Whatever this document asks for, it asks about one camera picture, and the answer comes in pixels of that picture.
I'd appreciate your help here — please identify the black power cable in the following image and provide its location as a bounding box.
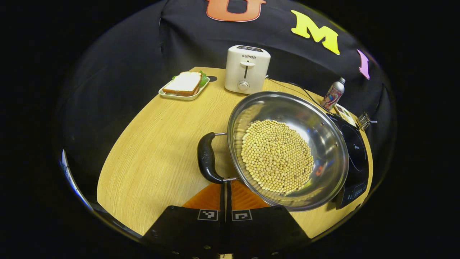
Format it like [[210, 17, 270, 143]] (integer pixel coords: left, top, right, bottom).
[[267, 77, 333, 115]]

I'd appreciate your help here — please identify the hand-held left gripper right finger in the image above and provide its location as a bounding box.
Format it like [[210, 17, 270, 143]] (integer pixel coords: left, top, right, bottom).
[[227, 180, 311, 259]]

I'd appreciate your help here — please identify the steel pot with black handles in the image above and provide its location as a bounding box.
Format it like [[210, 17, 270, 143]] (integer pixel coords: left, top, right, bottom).
[[197, 91, 350, 212]]

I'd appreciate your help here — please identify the sandwich with lettuce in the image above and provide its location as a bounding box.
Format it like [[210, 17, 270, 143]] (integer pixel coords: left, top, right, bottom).
[[162, 71, 209, 97]]

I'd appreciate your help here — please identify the black induction cooktop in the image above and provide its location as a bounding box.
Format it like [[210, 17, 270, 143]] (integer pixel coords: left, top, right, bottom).
[[325, 113, 370, 210]]

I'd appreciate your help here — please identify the silver printed drink bottle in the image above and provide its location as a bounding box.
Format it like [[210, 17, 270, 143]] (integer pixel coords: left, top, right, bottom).
[[321, 77, 346, 111]]

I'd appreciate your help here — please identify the metal wire basket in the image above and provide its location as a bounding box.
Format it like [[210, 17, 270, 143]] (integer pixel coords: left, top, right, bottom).
[[358, 112, 371, 131]]

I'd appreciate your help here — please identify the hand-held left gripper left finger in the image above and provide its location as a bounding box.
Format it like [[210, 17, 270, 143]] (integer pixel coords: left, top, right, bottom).
[[142, 181, 228, 259]]

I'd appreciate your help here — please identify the heap of yellow soybeans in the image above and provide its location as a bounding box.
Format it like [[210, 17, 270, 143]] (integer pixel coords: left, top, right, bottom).
[[241, 119, 315, 195]]

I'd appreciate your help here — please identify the black backdrop cloth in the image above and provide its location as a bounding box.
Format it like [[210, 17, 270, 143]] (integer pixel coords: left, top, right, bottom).
[[59, 0, 394, 202]]

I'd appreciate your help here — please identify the white divided bean tray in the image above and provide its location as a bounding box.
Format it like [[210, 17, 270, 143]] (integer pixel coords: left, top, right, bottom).
[[334, 104, 357, 127]]

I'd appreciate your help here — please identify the white toaster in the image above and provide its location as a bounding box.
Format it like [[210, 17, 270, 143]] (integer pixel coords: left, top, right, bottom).
[[225, 45, 271, 95]]

